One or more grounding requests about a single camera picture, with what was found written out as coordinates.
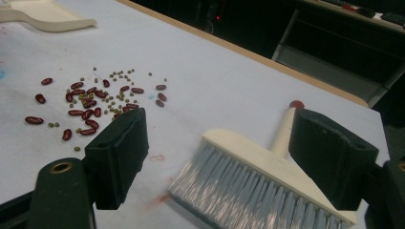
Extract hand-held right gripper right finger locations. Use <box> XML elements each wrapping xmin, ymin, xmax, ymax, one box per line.
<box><xmin>288</xmin><ymin>108</ymin><xmax>380</xmax><ymax>212</ymax></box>

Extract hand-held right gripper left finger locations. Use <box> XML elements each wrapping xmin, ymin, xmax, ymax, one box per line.
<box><xmin>84</xmin><ymin>107</ymin><xmax>150</xmax><ymax>211</ymax></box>

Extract cream hand brush grey bristles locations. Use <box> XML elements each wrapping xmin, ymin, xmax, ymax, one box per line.
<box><xmin>167</xmin><ymin>99</ymin><xmax>359</xmax><ymax>229</ymax></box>

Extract pile of red beans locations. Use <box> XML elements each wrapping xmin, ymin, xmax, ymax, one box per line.
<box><xmin>47</xmin><ymin>66</ymin><xmax>168</xmax><ymax>153</ymax></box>

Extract scattered red kidney beans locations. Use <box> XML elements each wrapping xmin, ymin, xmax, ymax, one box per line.
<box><xmin>24</xmin><ymin>76</ymin><xmax>168</xmax><ymax>142</ymax></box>

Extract grey metal shelf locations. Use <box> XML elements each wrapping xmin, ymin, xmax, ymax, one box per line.
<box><xmin>271</xmin><ymin>0</ymin><xmax>405</xmax><ymax>108</ymax></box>

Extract cream plastic dustpan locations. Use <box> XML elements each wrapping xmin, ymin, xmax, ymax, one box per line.
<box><xmin>0</xmin><ymin>0</ymin><xmax>98</xmax><ymax>33</ymax></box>

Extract dark device with red light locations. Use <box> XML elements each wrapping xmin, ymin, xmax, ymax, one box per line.
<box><xmin>190</xmin><ymin>0</ymin><xmax>232</xmax><ymax>34</ymax></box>

